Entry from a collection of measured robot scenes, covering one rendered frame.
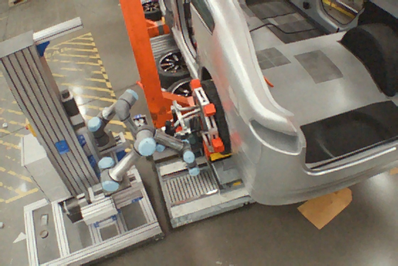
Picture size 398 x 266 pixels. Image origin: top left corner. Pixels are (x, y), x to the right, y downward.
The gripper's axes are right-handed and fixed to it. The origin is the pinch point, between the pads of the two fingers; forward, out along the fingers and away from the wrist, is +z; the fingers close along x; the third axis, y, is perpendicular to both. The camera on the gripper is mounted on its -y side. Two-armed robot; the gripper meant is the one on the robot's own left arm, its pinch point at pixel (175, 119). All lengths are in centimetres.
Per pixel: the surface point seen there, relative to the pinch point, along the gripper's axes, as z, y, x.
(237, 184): -7, 62, 58
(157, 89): 16.5, -17.7, -23.1
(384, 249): -31, 77, 206
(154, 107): 12.7, 1.4, -27.9
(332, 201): 8, 76, 150
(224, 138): -20, -11, 53
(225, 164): 6, 53, 43
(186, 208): -41, 73, 18
